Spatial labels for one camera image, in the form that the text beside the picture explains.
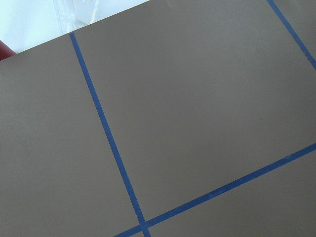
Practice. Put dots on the clear plastic bag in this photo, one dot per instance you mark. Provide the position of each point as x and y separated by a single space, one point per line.
74 14

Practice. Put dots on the red cylinder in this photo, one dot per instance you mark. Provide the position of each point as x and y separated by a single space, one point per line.
5 51

